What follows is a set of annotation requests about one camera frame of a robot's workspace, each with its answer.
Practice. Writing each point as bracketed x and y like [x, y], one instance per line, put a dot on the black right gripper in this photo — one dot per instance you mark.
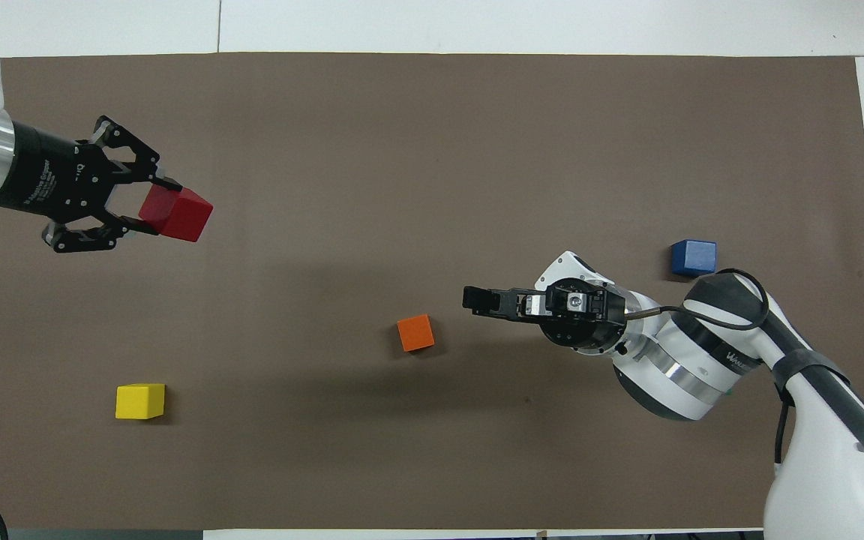
[582, 319]

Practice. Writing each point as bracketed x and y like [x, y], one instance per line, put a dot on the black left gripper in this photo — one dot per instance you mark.
[42, 176]

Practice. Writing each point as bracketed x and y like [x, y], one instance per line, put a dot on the red wooden block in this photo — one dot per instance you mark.
[181, 214]

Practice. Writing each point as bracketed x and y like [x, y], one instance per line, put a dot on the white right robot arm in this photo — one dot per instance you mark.
[702, 360]

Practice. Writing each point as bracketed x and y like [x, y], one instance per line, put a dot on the orange wooden block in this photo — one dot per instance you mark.
[415, 333]

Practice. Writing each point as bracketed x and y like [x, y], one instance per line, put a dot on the blue wooden block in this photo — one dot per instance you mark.
[694, 257]

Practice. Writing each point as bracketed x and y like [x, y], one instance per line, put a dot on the yellow wooden block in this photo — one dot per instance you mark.
[139, 401]

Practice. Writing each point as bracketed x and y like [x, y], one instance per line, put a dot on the brown table mat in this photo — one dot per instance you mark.
[432, 150]

